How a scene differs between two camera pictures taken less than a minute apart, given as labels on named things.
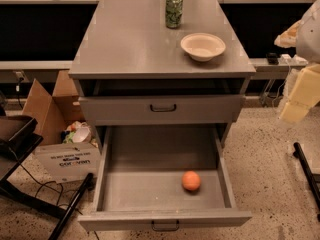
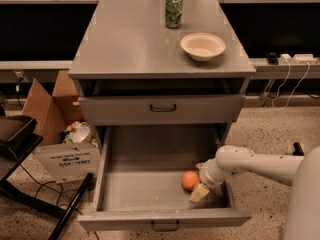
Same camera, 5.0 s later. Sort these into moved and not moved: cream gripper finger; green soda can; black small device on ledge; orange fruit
Moved: cream gripper finger
Not moved: orange fruit; green soda can; black small device on ledge
